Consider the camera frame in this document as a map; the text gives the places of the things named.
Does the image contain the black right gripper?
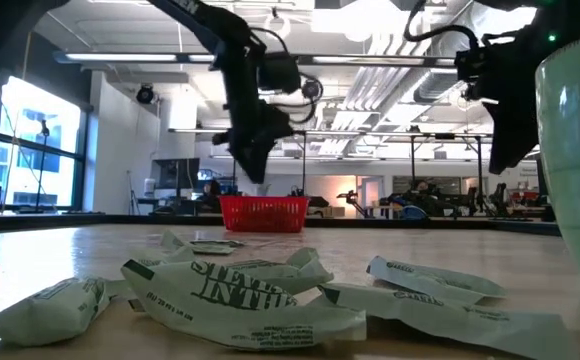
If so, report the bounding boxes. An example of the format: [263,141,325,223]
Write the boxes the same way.
[477,34,541,176]

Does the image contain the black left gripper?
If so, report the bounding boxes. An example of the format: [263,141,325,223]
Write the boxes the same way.
[214,34,297,184]

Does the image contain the green ceramic mug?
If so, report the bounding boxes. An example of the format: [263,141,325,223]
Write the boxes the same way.
[534,25,580,297]

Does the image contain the red plastic mesh basket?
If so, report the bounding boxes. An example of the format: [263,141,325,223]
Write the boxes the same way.
[218,195,311,234]

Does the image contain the person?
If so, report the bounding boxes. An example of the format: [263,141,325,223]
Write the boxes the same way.
[412,179,436,201]
[202,178,225,214]

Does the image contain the black round spot lamp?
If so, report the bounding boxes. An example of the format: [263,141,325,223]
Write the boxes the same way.
[136,83,157,105]
[302,78,324,100]

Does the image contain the black computer monitor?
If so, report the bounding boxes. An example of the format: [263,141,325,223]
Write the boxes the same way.
[152,158,201,190]

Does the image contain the blue chair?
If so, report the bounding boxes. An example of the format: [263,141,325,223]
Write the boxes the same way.
[400,204,429,221]

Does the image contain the long LED light bar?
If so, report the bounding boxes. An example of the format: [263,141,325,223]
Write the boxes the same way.
[52,49,456,69]

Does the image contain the black tripod stand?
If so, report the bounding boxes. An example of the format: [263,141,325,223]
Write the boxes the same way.
[33,118,51,211]

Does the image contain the large glass window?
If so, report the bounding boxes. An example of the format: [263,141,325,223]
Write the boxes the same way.
[0,74,89,211]

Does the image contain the black left wrist camera cable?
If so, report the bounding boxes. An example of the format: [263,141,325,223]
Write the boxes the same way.
[249,27,325,126]

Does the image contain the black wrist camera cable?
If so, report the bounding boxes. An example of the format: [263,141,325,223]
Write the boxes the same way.
[249,27,325,126]
[402,0,481,52]

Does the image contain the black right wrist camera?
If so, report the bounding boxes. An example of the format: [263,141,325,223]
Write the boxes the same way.
[453,44,497,101]

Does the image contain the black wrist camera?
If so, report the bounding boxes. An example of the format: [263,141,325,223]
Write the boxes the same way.
[257,51,302,95]
[453,44,497,101]

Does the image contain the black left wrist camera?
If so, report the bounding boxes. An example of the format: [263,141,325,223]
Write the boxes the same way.
[257,51,302,95]

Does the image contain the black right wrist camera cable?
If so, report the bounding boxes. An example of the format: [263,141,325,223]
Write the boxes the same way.
[402,0,481,52]

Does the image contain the white ring lamp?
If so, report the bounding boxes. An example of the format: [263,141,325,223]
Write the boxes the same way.
[265,10,292,40]

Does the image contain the black aluminium table frame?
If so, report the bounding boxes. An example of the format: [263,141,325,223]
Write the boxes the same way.
[0,184,561,239]

